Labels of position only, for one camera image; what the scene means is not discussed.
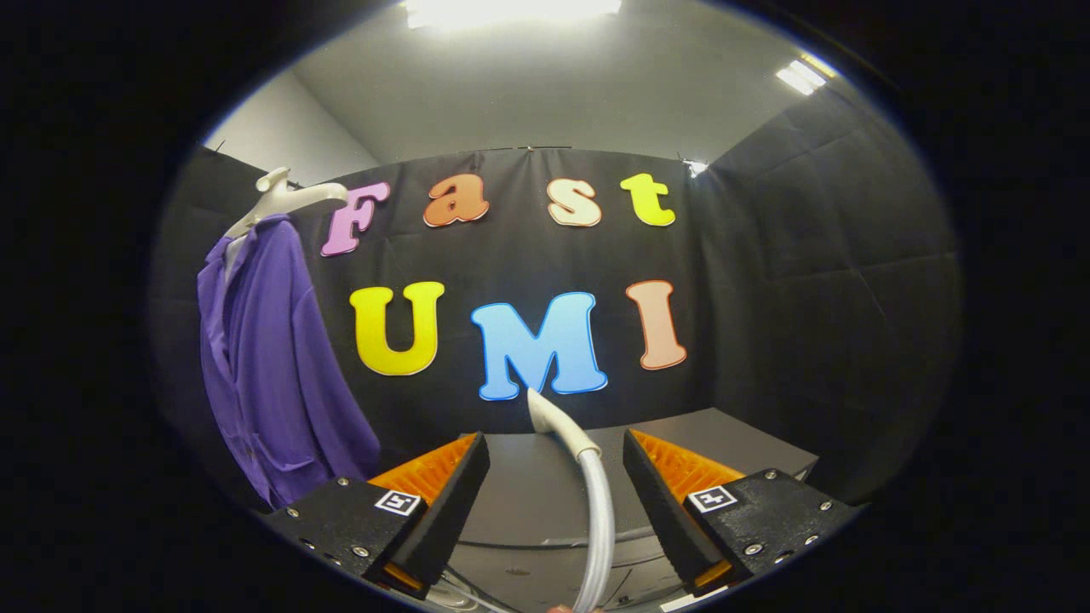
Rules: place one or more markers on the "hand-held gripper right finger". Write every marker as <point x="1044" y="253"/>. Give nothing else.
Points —
<point x="660" y="502"/>

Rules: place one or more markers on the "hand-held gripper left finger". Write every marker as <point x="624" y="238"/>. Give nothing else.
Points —
<point x="456" y="498"/>

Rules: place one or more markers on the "large ceiling light panel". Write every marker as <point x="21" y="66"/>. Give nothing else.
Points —
<point x="511" y="8"/>

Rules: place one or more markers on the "white clothes hanger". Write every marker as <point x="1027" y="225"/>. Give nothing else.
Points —
<point x="289" y="197"/>

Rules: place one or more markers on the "grey cabinet with dark top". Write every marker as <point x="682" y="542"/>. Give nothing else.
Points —
<point x="528" y="494"/>

